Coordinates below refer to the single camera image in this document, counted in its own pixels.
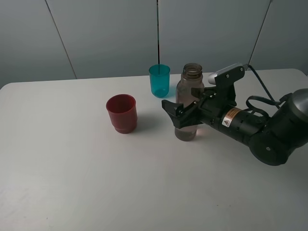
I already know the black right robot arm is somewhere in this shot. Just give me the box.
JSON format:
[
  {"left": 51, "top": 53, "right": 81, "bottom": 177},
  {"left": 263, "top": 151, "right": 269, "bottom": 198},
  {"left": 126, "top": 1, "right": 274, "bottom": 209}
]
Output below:
[{"left": 162, "top": 86, "right": 308, "bottom": 166}]

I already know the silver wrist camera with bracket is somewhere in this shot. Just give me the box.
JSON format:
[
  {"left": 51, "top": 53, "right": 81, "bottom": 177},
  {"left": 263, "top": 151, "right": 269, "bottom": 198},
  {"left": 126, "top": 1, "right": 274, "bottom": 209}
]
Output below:
[{"left": 208, "top": 63, "right": 245, "bottom": 106}]

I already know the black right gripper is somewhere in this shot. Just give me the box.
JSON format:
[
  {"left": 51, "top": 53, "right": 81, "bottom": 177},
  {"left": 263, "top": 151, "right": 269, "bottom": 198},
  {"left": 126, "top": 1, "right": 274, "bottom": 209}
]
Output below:
[{"left": 161, "top": 87, "right": 268, "bottom": 144}]

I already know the teal transparent plastic cup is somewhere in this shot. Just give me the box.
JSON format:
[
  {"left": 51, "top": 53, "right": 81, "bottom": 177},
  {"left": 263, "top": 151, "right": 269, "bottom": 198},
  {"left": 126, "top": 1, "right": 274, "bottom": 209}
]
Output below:
[{"left": 149, "top": 64, "right": 170, "bottom": 98}]

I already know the smoky transparent plastic bottle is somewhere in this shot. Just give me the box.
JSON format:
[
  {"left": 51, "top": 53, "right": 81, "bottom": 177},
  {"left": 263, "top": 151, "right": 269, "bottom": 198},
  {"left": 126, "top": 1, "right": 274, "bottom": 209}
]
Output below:
[{"left": 175, "top": 63, "right": 204, "bottom": 141}]

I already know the red plastic cup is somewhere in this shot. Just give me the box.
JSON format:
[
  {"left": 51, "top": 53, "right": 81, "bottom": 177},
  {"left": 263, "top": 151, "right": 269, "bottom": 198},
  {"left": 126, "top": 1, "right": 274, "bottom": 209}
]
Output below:
[{"left": 106, "top": 94, "right": 138, "bottom": 134}]

